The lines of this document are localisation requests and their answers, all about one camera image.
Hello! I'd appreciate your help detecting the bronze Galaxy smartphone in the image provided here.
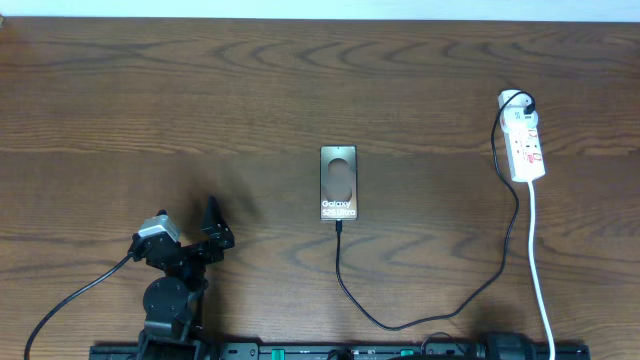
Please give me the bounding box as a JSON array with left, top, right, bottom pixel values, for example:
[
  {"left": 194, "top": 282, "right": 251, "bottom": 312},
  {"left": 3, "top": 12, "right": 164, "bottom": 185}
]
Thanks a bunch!
[{"left": 320, "top": 145, "right": 358, "bottom": 221}]

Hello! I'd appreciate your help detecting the black charger cable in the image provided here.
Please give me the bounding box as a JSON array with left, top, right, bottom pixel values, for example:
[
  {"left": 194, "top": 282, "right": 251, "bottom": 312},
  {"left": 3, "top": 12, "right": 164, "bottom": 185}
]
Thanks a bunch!
[{"left": 333, "top": 89, "right": 538, "bottom": 332}]

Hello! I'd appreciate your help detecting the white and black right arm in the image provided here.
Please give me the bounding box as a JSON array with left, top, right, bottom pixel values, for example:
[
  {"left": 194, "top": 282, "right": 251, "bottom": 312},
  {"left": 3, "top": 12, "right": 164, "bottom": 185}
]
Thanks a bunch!
[{"left": 475, "top": 332, "right": 537, "bottom": 360}]

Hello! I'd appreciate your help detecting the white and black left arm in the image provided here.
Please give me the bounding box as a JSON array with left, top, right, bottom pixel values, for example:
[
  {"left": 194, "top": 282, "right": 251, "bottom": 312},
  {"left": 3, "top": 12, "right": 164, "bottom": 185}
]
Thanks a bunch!
[{"left": 128, "top": 196, "right": 235, "bottom": 359}]

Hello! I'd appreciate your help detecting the white USB charger adapter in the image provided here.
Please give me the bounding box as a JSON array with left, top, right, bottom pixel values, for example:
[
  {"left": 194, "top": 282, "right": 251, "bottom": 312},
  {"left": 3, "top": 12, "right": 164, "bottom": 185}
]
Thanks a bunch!
[{"left": 498, "top": 89, "right": 539, "bottom": 133}]

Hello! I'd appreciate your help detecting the white power strip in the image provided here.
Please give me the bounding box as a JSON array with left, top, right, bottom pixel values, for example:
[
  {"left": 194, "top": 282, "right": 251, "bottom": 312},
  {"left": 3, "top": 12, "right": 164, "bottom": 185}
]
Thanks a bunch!
[{"left": 502, "top": 127, "right": 546, "bottom": 183}]

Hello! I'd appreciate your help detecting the black left camera cable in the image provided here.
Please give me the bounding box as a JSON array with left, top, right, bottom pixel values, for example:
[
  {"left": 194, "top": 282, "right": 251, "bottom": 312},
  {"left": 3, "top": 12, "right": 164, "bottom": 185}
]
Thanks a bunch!
[{"left": 23, "top": 249, "right": 139, "bottom": 360}]

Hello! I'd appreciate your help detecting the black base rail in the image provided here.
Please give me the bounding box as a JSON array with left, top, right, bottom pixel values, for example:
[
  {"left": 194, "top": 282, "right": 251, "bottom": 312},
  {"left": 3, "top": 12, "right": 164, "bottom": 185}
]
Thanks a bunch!
[{"left": 88, "top": 333, "right": 591, "bottom": 360}]

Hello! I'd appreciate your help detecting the white power strip cord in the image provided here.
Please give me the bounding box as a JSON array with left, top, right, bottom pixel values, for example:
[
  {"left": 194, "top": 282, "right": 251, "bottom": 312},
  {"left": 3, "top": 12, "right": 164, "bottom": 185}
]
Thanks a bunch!
[{"left": 527, "top": 180, "right": 557, "bottom": 360}]

